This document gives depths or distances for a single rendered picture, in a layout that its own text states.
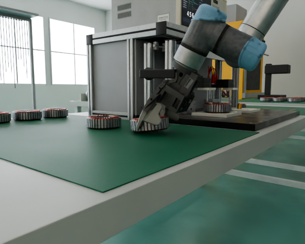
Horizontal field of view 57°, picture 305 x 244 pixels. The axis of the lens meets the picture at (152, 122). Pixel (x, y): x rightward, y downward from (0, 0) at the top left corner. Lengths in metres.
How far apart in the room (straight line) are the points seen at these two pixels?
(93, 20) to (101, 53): 8.01
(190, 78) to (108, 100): 0.59
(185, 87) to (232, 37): 0.16
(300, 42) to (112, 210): 6.32
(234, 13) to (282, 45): 1.69
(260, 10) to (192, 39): 0.22
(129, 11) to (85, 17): 7.76
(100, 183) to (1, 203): 0.12
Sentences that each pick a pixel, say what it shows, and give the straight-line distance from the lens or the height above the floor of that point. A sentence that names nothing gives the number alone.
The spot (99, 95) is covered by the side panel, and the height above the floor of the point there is 0.85.
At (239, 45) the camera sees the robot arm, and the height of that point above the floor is 0.98.
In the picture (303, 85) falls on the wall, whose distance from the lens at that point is 6.48.
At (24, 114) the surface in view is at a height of 0.77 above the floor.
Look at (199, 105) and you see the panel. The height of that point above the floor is 0.79.
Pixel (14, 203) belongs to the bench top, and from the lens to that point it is 0.37.
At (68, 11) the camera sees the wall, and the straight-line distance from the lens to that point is 8.77.
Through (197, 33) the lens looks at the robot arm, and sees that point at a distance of 0.72.
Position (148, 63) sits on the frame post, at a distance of 1.10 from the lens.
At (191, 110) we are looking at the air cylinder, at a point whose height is 0.78.
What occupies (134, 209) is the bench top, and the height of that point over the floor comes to 0.72.
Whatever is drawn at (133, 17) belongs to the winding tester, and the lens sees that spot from 1.35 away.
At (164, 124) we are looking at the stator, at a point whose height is 0.78.
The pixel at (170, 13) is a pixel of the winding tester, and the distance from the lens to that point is 1.23.
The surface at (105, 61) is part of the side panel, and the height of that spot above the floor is 0.99.
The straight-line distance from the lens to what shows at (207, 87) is 1.19.
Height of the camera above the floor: 0.88
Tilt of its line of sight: 7 degrees down
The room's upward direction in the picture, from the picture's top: straight up
